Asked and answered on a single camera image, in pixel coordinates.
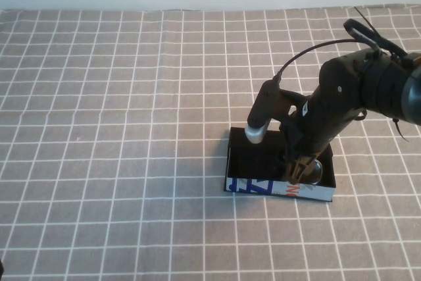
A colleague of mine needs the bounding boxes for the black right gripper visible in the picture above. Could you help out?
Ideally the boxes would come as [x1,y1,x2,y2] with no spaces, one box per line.
[278,95,362,184]

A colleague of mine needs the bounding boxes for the black framed glasses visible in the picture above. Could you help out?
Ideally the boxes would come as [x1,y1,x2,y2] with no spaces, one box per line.
[305,159,325,186]

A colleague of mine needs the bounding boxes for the black cardboard box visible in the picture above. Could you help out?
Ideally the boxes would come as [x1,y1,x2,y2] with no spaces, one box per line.
[224,126,337,204]

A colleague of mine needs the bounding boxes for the black zip tie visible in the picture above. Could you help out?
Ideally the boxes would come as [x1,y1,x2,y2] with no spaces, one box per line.
[392,117,409,144]

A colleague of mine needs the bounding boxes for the grey white checked tablecloth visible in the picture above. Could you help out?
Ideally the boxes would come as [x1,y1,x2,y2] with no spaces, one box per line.
[0,4,421,281]

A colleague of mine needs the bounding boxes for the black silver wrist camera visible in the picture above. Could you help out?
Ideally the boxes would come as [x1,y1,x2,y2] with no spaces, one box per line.
[244,79,281,145]

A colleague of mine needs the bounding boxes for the thin black camera cable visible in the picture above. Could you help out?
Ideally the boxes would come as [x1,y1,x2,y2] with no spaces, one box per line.
[275,38,359,82]

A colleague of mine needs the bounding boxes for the thick black looped cable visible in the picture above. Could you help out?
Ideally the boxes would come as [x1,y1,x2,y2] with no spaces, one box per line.
[343,18,416,64]

